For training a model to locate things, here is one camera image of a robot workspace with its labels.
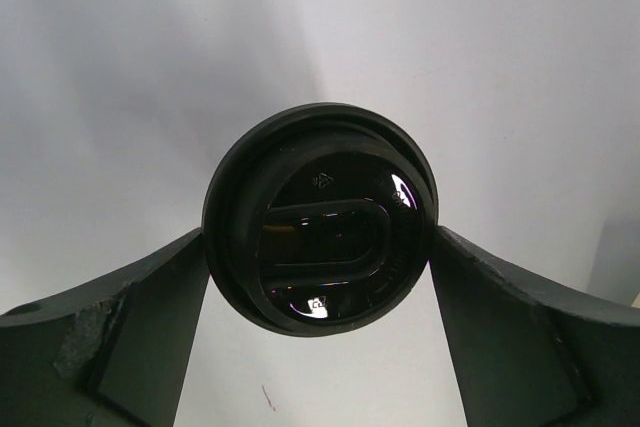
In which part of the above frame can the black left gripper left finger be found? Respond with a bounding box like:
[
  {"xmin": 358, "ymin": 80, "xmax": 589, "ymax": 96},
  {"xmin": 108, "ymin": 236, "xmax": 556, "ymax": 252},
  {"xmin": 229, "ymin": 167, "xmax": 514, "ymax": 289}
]
[{"xmin": 1, "ymin": 229, "xmax": 209, "ymax": 426}]

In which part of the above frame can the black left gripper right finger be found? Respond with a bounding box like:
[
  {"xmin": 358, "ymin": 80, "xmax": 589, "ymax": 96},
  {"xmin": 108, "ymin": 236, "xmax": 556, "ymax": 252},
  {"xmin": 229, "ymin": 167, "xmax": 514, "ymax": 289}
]
[{"xmin": 430, "ymin": 227, "xmax": 639, "ymax": 426}]

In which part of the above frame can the black coffee cup lid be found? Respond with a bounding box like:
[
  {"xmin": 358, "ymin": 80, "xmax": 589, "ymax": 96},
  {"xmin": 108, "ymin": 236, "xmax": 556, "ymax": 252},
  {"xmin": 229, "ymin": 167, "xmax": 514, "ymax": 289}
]
[{"xmin": 201, "ymin": 103, "xmax": 438, "ymax": 337}]

